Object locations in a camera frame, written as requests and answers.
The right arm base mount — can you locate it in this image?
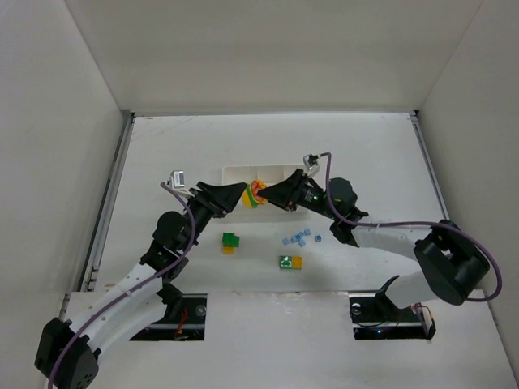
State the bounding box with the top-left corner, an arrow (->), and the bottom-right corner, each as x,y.
349,292 -> 436,341

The green yellow lego block pair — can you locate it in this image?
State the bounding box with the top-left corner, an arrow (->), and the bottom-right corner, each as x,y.
278,255 -> 303,271

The green yellow lego piece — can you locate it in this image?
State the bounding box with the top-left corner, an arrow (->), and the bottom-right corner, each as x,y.
241,184 -> 260,208

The green and yellow lego stack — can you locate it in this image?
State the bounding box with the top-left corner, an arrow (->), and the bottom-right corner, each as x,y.
221,233 -> 240,254

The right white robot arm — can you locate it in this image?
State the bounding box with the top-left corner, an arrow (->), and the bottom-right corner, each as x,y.
258,169 -> 491,308

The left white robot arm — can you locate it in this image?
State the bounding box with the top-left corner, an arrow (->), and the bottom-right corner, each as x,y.
35,182 -> 247,388

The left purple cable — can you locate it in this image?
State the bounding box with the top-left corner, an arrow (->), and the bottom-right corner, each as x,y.
47,182 -> 198,389

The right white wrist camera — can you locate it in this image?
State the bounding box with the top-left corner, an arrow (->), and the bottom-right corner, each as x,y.
303,154 -> 320,177

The yellow lego piece with flower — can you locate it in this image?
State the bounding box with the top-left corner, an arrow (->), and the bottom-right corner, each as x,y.
249,180 -> 267,207

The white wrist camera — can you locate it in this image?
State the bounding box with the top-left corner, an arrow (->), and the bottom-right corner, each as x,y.
166,170 -> 191,197
303,154 -> 320,177

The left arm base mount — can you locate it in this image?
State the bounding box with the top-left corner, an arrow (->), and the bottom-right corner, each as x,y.
131,293 -> 208,342

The light blue lego pile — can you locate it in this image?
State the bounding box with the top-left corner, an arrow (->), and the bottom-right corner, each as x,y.
281,229 -> 311,247

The purple cable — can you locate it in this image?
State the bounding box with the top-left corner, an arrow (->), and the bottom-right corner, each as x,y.
318,152 -> 503,303
47,182 -> 198,389

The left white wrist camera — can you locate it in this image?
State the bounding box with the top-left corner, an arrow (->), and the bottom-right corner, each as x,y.
166,170 -> 191,197

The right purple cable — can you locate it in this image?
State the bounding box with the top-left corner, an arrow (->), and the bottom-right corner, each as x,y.
318,152 -> 503,303

